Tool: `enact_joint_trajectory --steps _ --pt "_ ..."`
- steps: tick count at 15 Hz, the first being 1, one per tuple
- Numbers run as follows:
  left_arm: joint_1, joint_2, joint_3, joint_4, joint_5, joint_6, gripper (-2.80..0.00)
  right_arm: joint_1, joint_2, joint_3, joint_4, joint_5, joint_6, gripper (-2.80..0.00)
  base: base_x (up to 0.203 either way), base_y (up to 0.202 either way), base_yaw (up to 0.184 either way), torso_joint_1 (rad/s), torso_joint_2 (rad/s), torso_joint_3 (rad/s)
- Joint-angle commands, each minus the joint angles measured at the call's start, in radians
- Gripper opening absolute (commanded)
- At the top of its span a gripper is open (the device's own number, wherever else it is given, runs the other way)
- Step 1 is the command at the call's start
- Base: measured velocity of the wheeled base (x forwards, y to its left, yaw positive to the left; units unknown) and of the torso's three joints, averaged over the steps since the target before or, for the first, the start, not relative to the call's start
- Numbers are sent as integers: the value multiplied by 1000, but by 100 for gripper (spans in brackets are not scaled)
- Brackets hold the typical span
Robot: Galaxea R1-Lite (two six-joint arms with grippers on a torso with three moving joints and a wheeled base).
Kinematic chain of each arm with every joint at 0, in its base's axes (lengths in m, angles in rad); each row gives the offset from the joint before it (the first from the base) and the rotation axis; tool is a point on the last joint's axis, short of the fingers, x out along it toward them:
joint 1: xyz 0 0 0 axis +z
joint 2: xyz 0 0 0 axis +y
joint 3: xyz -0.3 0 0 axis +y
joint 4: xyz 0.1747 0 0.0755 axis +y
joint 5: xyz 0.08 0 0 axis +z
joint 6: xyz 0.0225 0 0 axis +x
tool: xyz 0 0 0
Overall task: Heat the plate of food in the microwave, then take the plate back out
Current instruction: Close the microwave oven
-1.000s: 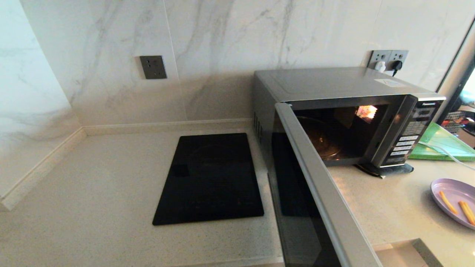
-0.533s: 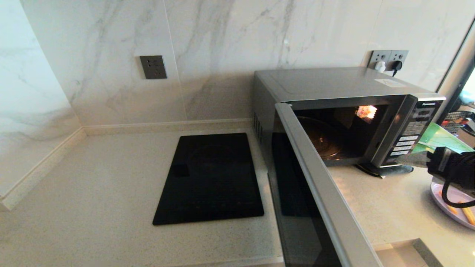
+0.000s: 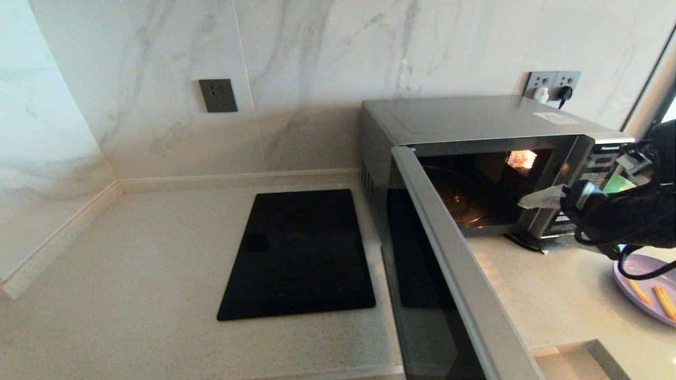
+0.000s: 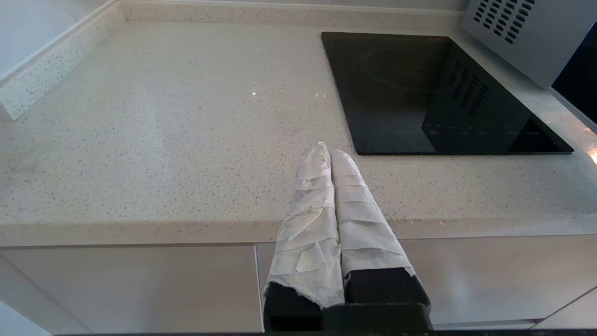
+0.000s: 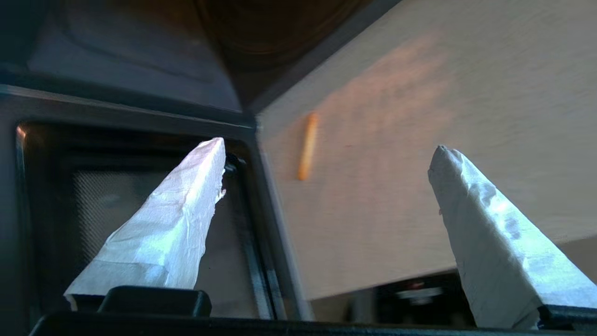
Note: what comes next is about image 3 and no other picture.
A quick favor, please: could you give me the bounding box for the glass microwave turntable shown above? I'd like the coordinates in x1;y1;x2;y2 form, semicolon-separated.
422;165;489;227

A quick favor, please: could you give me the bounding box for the black glass induction cooktop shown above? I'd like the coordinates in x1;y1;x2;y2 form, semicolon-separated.
217;189;377;321

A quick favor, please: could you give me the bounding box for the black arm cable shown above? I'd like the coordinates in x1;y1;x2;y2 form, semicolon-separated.
617;244;676;281

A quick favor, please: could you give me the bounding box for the silver black microwave oven body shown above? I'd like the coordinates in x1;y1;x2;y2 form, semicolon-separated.
361;95;636;251

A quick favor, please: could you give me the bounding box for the dark grey single wall socket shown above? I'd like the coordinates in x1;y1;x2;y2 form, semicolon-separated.
199;79;239;113

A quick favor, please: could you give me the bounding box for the grey wall power socket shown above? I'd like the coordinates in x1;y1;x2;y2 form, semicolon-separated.
523;71;556;101
552;71;583;102

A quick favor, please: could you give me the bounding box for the purple plastic plate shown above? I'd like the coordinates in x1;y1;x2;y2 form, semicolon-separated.
613;252;676;328

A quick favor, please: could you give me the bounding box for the green plastic cutting board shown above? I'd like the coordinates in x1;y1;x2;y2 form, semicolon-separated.
602;173;638;195

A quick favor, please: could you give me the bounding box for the black rubber pad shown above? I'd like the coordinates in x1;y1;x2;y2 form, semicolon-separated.
505;231;552;254

